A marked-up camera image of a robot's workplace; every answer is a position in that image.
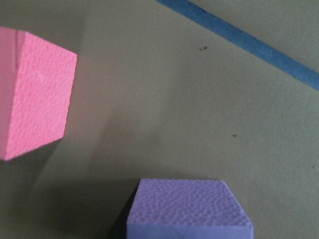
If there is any purple foam block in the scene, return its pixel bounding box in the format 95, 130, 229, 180
126, 179, 254, 239

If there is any pink foam block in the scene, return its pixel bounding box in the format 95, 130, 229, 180
0, 27, 77, 161

